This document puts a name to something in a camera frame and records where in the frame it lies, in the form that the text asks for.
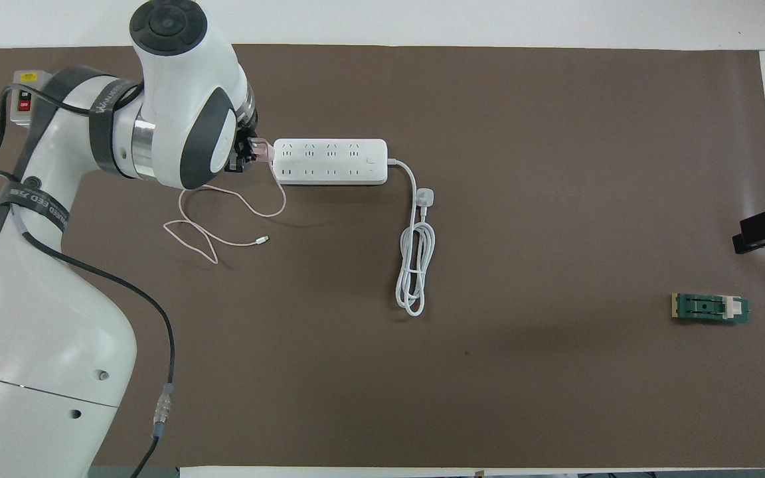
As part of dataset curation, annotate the pink charging cable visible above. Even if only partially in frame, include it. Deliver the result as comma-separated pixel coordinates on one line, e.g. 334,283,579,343
162,162,288,266

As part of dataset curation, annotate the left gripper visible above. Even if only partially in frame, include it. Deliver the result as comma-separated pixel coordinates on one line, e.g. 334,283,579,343
225,108,259,175

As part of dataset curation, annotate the white power strip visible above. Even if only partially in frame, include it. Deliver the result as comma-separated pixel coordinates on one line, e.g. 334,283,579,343
272,137,390,187

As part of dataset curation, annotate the black cable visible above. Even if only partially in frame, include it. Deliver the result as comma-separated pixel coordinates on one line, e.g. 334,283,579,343
0,83,177,478

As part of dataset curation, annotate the green and white plastic block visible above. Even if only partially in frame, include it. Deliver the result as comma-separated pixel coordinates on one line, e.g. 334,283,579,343
671,292,752,327

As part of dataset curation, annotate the white power strip cord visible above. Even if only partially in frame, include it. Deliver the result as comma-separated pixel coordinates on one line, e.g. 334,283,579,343
386,157,437,318

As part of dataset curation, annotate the grey switch box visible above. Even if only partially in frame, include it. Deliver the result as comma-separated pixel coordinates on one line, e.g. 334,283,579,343
10,70,49,127

